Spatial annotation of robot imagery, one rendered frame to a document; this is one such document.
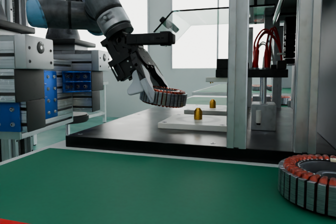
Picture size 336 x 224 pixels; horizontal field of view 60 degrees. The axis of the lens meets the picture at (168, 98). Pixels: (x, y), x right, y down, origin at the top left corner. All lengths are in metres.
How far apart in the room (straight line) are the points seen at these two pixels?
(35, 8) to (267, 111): 0.62
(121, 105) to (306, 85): 5.63
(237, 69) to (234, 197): 0.21
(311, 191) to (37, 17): 0.73
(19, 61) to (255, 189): 0.68
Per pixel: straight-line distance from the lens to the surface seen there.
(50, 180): 0.42
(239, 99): 0.47
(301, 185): 0.33
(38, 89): 0.96
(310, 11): 0.49
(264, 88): 0.64
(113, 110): 6.11
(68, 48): 1.35
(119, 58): 0.70
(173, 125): 0.63
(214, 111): 0.85
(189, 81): 5.52
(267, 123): 0.64
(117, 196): 0.35
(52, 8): 0.84
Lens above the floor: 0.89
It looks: 5 degrees down
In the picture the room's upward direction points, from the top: straight up
